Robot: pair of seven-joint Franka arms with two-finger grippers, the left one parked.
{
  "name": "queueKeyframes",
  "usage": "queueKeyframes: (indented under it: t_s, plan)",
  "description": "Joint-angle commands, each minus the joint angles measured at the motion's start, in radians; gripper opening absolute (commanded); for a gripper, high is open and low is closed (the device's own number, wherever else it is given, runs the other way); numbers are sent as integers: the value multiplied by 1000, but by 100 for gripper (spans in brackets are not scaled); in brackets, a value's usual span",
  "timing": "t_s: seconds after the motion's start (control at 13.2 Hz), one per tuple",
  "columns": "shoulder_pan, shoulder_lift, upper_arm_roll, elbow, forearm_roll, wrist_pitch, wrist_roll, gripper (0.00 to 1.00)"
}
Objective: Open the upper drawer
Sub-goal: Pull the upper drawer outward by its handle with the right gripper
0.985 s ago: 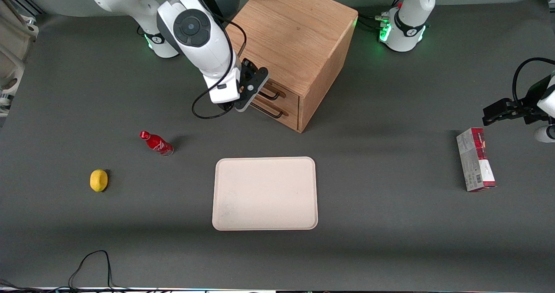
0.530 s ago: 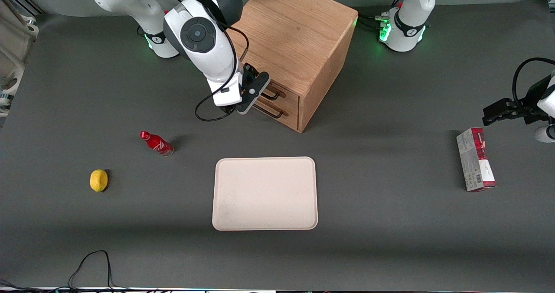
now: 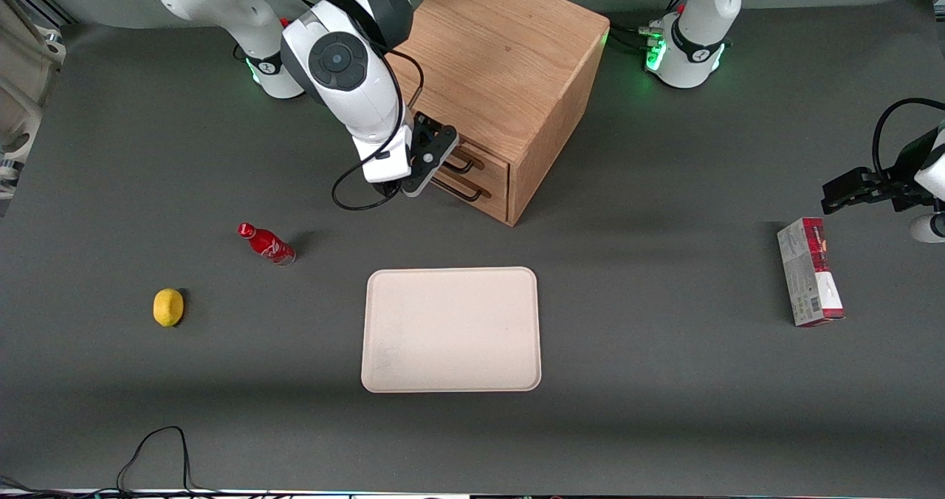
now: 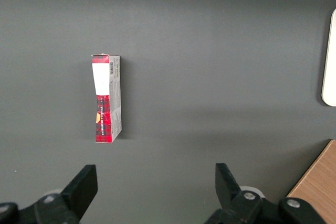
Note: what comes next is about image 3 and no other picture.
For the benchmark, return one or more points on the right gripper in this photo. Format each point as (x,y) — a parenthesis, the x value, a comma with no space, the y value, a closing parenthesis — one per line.
(385,188)

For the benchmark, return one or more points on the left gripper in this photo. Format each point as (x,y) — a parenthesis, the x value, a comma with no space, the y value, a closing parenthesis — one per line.
(898,181)

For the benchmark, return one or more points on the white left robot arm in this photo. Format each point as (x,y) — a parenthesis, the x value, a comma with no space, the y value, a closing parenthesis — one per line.
(698,34)

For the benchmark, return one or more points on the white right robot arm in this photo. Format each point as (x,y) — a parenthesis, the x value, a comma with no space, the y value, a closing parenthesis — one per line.
(347,71)

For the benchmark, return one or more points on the wooden drawer cabinet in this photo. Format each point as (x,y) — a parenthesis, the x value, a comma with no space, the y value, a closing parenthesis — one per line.
(517,49)

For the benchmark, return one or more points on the grey and red carton box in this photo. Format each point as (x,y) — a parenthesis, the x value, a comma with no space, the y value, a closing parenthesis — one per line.
(808,277)

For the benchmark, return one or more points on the beige plastic tray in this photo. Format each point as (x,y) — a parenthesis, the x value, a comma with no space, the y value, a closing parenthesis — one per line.
(450,329)

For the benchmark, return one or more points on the red cola bottle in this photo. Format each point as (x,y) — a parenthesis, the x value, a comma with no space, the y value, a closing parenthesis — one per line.
(267,246)

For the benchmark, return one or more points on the yellow lemon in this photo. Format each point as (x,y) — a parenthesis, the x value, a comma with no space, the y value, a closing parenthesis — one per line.
(168,308)

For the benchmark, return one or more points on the beige blurry metal fixture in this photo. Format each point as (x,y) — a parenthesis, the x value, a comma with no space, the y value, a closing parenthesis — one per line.
(22,78)

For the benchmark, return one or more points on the dark right wrist camera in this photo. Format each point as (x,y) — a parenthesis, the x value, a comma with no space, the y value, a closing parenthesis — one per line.
(387,187)

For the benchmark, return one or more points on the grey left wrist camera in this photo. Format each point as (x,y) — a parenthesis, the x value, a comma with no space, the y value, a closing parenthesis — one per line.
(929,228)

